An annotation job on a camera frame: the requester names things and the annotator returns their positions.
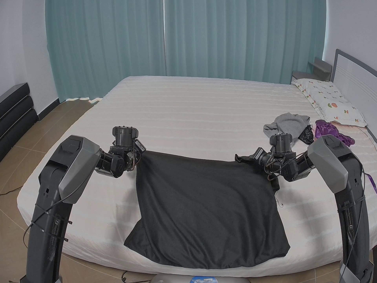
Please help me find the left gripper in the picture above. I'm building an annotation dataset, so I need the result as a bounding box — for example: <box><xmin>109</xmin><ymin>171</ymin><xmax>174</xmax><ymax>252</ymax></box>
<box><xmin>127</xmin><ymin>138</ymin><xmax>147</xmax><ymax>170</ymax></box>

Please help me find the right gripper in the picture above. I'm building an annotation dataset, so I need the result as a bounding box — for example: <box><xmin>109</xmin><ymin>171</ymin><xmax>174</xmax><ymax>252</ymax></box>
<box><xmin>249</xmin><ymin>147</ymin><xmax>272</xmax><ymax>167</ymax></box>

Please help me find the black T-shirt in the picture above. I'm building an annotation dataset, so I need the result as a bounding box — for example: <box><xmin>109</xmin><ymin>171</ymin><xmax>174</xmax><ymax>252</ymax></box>
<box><xmin>123</xmin><ymin>150</ymin><xmax>291</xmax><ymax>270</ymax></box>

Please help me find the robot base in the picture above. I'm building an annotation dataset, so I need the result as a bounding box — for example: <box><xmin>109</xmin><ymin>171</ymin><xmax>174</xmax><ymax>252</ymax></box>
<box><xmin>149</xmin><ymin>273</ymin><xmax>221</xmax><ymax>283</ymax></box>

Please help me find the bed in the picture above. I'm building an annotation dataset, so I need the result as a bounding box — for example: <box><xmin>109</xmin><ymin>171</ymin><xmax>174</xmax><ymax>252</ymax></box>
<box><xmin>16</xmin><ymin>48</ymin><xmax>377</xmax><ymax>272</ymax></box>

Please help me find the grey garment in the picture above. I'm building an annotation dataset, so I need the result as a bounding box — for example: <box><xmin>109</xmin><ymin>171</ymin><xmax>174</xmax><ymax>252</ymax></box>
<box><xmin>263</xmin><ymin>113</ymin><xmax>311</xmax><ymax>147</ymax></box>

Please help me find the black shiny garment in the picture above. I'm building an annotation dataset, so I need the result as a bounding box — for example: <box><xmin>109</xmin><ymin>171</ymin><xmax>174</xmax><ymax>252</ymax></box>
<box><xmin>298</xmin><ymin>125</ymin><xmax>315</xmax><ymax>145</ymax></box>

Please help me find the purple garment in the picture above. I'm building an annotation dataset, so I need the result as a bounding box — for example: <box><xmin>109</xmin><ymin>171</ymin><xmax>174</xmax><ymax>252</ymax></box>
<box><xmin>314</xmin><ymin>120</ymin><xmax>377</xmax><ymax>194</ymax></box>

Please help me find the white printed pillow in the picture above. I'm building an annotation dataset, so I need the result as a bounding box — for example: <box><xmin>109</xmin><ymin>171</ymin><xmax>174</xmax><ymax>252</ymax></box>
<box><xmin>291</xmin><ymin>78</ymin><xmax>369</xmax><ymax>128</ymax></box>

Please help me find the grey bedside table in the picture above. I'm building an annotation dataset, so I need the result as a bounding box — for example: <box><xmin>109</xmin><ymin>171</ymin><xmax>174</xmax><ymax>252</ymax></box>
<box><xmin>292</xmin><ymin>57</ymin><xmax>333</xmax><ymax>82</ymax></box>

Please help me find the blue-green curtain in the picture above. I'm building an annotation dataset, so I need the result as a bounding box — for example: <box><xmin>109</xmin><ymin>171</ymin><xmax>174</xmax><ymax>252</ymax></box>
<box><xmin>44</xmin><ymin>0</ymin><xmax>167</xmax><ymax>102</ymax></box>
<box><xmin>163</xmin><ymin>0</ymin><xmax>328</xmax><ymax>85</ymax></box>

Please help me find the black chest of drawers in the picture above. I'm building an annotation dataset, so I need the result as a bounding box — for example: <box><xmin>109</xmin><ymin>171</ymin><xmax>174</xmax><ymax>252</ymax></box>
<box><xmin>0</xmin><ymin>82</ymin><xmax>38</xmax><ymax>161</ymax></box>

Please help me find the black cable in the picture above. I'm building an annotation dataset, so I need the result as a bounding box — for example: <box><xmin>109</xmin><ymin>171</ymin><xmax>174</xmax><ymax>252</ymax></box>
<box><xmin>122</xmin><ymin>271</ymin><xmax>154</xmax><ymax>283</ymax></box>

